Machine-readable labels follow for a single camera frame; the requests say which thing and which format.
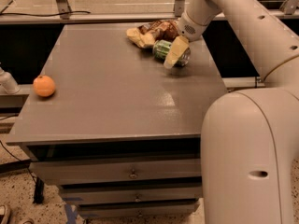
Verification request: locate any white sneaker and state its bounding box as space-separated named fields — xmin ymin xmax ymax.
xmin=0 ymin=205 xmax=11 ymax=224

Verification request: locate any green soda can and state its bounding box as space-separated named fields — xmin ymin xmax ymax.
xmin=152 ymin=40 xmax=191 ymax=67

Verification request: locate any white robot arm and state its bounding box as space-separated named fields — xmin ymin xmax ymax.
xmin=178 ymin=0 xmax=299 ymax=224

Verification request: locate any grey drawer cabinet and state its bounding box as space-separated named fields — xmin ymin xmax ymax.
xmin=7 ymin=24 xmax=226 ymax=218

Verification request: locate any brown chip bag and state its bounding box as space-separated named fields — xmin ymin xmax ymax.
xmin=126 ymin=20 xmax=178 ymax=49

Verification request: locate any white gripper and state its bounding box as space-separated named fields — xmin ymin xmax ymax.
xmin=164 ymin=12 xmax=206 ymax=69

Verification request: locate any black cable on ledge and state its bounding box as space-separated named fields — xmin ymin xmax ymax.
xmin=0 ymin=10 xmax=92 ymax=18

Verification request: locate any grey metal frame rail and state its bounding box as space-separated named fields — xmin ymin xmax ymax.
xmin=0 ymin=0 xmax=299 ymax=26

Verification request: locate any white pipe at left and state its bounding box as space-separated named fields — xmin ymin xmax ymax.
xmin=0 ymin=67 xmax=20 ymax=94

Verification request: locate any orange fruit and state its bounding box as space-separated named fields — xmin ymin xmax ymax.
xmin=33 ymin=76 xmax=56 ymax=97

